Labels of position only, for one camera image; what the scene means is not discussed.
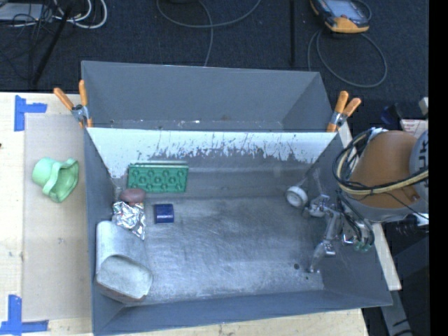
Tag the dark blue cube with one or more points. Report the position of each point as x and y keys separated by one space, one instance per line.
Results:
x=164 y=213

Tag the red-brown oval toy food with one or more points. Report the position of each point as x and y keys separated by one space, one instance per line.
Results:
x=133 y=194

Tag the light green cup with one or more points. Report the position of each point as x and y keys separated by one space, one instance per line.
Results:
x=57 y=178

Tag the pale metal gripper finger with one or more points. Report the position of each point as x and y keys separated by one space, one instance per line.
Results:
x=320 y=203
x=323 y=250

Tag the grey metal bin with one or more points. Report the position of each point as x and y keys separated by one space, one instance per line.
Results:
x=227 y=243

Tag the dark green flat block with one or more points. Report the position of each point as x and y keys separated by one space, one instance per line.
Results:
x=157 y=178

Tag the white round roll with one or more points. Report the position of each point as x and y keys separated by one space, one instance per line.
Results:
x=296 y=196

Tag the brown cardboard board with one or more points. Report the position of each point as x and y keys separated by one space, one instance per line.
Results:
x=52 y=250

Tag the crumpled silver foil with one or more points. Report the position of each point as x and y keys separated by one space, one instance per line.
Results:
x=130 y=218

